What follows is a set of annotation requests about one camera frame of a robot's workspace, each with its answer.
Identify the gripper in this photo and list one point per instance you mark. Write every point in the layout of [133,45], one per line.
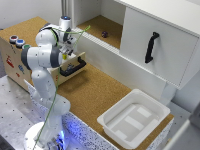
[69,46]

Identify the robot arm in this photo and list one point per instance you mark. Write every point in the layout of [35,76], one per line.
[40,56]

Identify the yellow block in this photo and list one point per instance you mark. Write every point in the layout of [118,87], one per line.
[64,57]

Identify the purple block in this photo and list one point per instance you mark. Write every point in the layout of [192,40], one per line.
[104,34]

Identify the wooden drawer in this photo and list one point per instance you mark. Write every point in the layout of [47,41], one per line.
[80,56]

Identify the green button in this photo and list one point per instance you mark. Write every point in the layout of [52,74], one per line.
[26,46]

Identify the white cabinet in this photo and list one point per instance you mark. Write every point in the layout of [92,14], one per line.
[110,63]

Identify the blue button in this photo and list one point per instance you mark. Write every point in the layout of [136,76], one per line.
[20,42]

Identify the red button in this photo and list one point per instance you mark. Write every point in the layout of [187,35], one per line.
[13,38]

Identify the wooden drawer box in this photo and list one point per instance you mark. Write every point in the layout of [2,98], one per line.
[13,71]

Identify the white plastic box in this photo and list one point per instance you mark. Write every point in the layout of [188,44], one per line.
[133,118]

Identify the white sliding door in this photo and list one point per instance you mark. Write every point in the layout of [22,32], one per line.
[166,50]

